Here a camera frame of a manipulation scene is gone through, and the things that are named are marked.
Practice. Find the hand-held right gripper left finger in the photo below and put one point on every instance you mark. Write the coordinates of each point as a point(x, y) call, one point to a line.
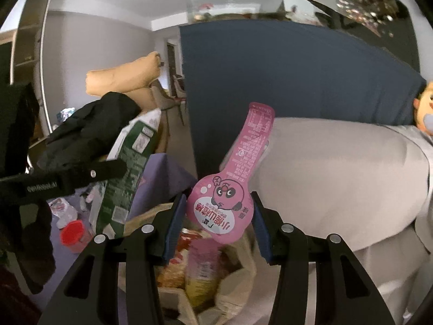
point(174, 225)

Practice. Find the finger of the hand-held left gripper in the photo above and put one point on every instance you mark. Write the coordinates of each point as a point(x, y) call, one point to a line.
point(96, 173)

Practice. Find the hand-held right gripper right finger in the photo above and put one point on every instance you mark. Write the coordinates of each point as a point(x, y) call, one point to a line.
point(261, 226)

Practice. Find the green snack bag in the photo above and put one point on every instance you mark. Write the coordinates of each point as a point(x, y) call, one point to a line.
point(125, 176)

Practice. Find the pink lollipop shaped wrapper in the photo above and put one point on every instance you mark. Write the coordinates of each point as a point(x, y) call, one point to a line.
point(220, 203)

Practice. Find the bin with beige plastic liner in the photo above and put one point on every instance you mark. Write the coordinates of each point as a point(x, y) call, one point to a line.
point(233, 287)

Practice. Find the small white wrapper scrap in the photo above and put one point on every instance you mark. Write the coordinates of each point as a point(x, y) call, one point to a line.
point(86, 199)

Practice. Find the crumpled white wrapper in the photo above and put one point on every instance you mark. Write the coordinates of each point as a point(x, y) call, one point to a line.
point(62, 210)

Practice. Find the red snack wrapper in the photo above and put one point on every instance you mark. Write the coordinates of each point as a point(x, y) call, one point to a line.
point(172, 260)

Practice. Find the black jacket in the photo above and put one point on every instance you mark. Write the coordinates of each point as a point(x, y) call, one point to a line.
point(91, 125)

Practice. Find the purple tablecloth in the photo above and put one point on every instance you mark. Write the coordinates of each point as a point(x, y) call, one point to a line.
point(162, 172)

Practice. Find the pink yellow snack packet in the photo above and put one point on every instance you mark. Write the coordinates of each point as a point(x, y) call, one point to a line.
point(203, 274)

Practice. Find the red lidded plastic container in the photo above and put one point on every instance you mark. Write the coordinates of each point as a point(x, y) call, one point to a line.
point(72, 235)

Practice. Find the colourful small packet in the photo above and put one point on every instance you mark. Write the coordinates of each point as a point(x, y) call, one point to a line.
point(64, 113)

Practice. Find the white bed sheet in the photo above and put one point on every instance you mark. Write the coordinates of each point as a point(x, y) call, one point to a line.
point(338, 182)

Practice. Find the wooden dining chair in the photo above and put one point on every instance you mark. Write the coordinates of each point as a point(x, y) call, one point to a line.
point(165, 98)

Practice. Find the dark blue cloth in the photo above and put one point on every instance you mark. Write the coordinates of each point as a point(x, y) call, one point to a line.
point(287, 74)

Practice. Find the orange faced plush toy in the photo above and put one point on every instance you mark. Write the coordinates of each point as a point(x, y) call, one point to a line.
point(424, 108)

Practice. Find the beige wall cabinet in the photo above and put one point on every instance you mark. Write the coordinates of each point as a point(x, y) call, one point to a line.
point(30, 23)

